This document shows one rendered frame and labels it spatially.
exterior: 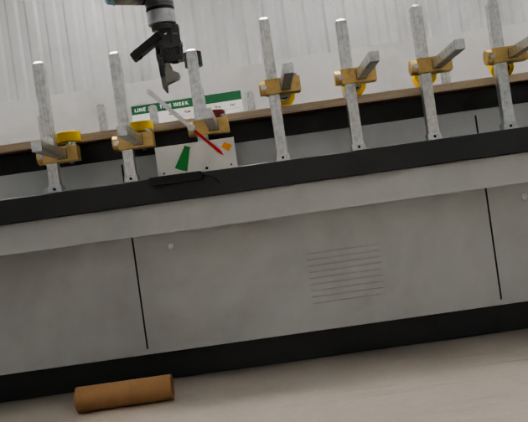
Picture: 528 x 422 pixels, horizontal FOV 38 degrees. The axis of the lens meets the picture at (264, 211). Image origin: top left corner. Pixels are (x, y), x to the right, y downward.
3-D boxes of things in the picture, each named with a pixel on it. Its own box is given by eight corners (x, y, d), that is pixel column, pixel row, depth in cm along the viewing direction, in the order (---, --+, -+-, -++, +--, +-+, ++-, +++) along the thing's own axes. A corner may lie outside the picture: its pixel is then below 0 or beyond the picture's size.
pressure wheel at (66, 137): (89, 162, 265) (84, 128, 265) (69, 162, 259) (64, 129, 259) (75, 165, 270) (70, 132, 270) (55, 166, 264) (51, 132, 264)
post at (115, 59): (138, 195, 253) (118, 49, 253) (128, 197, 253) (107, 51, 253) (140, 196, 256) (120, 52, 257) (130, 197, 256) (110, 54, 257)
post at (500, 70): (518, 143, 253) (497, -3, 254) (507, 144, 253) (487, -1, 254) (515, 144, 257) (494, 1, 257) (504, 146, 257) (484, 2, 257)
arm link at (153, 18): (144, 10, 242) (148, 18, 252) (147, 25, 242) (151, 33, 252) (173, 6, 242) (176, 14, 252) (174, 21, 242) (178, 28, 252)
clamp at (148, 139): (153, 145, 252) (151, 130, 252) (112, 151, 252) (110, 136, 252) (156, 146, 258) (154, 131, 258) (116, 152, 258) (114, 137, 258)
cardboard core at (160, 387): (168, 377, 240) (72, 390, 240) (173, 402, 240) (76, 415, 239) (172, 371, 248) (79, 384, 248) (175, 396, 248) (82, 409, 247)
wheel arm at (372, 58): (380, 60, 224) (379, 48, 224) (368, 62, 224) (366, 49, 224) (359, 88, 274) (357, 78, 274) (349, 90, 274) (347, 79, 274)
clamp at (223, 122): (230, 131, 252) (227, 115, 252) (188, 136, 252) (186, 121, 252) (230, 132, 258) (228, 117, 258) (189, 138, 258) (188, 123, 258)
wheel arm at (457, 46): (467, 48, 224) (464, 36, 224) (454, 50, 224) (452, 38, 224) (429, 79, 274) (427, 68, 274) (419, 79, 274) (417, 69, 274)
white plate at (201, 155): (237, 167, 252) (233, 136, 252) (158, 177, 252) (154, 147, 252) (237, 167, 253) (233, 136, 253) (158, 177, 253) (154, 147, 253)
